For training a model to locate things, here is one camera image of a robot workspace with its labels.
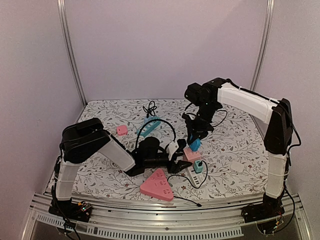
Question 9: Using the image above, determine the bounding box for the pink cube socket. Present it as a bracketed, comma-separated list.
[183, 147, 201, 163]

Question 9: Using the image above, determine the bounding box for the teal small adapter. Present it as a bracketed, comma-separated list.
[193, 160, 204, 174]

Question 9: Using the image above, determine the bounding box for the blue plug adapter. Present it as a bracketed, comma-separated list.
[187, 134, 201, 152]

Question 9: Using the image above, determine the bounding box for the white power strip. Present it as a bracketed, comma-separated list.
[186, 167, 205, 188]

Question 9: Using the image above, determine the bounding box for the pink power strip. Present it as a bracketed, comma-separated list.
[140, 168, 174, 202]

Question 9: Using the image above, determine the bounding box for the teal power strip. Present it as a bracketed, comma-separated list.
[140, 116, 161, 137]

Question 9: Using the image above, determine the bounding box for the light blue charger plug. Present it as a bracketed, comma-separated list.
[143, 116, 153, 124]

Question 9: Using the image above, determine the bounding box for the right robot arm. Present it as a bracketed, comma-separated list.
[182, 78, 298, 223]

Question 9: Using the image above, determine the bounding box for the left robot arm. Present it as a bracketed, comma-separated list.
[48, 117, 192, 223]

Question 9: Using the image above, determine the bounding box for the pink flat plug adapter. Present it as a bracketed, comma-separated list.
[116, 125, 128, 136]

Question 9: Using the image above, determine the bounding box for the floral table mat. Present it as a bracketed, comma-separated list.
[71, 99, 269, 201]

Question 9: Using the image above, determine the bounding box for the white square adapter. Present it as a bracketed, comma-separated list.
[230, 161, 245, 173]

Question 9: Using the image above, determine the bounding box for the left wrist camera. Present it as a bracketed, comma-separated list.
[165, 138, 187, 160]

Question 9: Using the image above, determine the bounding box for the black thin adapter cable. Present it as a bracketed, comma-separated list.
[166, 159, 209, 208]

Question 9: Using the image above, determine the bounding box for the aluminium front rail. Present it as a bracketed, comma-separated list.
[18, 192, 311, 240]

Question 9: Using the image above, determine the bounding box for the right aluminium frame post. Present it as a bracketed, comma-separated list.
[250, 0, 275, 91]

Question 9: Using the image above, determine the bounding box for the aluminium frame post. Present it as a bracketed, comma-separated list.
[57, 0, 88, 107]
[250, 0, 275, 91]

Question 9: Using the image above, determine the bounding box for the left aluminium frame post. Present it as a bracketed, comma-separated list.
[57, 0, 88, 107]

